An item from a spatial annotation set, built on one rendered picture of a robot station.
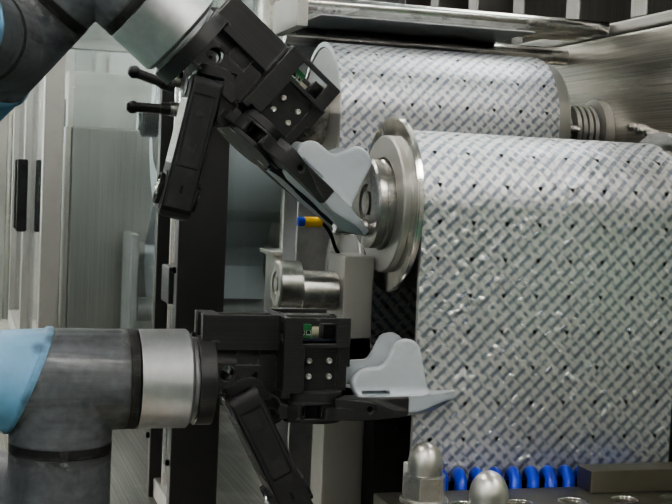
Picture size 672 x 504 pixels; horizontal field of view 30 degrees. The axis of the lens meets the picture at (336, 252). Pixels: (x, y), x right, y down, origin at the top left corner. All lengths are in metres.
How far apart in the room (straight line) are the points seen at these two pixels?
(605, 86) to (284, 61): 0.52
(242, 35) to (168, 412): 0.30
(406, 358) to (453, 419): 0.08
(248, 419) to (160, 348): 0.09
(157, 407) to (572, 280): 0.36
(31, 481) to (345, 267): 0.32
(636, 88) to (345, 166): 0.44
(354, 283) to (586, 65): 0.50
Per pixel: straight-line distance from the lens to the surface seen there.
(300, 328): 0.94
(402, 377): 0.99
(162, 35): 0.97
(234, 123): 0.98
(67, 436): 0.92
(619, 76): 1.39
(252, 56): 1.00
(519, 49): 1.48
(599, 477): 1.03
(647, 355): 1.10
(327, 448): 1.09
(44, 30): 0.98
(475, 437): 1.04
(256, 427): 0.96
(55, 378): 0.92
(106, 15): 0.99
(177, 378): 0.93
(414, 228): 0.99
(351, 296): 1.06
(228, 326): 0.95
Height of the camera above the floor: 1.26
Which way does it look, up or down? 3 degrees down
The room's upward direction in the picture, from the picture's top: 2 degrees clockwise
